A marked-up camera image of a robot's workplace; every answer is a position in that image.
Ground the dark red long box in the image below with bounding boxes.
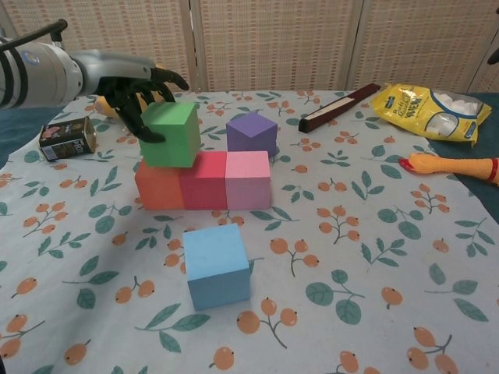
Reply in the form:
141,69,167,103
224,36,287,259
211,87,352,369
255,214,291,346
298,83,381,133

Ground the bamboo folding screen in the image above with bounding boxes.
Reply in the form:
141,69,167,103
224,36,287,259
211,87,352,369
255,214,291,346
0,0,499,95

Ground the pink cube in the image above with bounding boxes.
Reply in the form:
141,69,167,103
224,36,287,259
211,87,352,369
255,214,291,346
225,150,272,210

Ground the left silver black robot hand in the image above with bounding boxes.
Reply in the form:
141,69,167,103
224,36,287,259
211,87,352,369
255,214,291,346
77,50,190,143

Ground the purple cube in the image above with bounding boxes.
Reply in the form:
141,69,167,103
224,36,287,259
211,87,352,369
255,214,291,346
225,113,278,159

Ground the yellow rubber chicken toy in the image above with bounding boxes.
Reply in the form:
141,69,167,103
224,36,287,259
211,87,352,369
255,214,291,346
398,152,499,184

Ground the light blue cube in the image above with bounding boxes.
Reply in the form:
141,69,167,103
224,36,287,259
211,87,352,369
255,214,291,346
182,223,251,312

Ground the yellow cotton ball bag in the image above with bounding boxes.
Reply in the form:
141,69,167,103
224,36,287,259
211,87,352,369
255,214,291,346
370,82,492,148

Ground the dark teal table padding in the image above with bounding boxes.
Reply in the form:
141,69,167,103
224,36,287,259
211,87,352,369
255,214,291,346
0,91,499,203

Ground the yellow plush pig toy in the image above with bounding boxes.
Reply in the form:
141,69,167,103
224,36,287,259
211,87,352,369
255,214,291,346
94,96,120,118

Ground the red cube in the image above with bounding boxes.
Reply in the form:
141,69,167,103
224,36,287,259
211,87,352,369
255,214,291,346
178,151,228,210

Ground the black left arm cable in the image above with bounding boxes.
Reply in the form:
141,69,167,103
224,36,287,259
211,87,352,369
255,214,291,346
0,18,65,51

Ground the green cube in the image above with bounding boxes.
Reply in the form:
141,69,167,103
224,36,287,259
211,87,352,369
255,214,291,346
139,101,202,169

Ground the black tin can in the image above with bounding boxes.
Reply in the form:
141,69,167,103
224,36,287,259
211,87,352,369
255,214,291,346
38,115,97,161

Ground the orange cube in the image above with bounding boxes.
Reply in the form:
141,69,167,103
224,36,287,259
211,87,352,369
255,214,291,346
134,160,184,211

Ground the floral print tablecloth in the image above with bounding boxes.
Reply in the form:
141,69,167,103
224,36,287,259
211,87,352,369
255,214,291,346
0,90,499,374

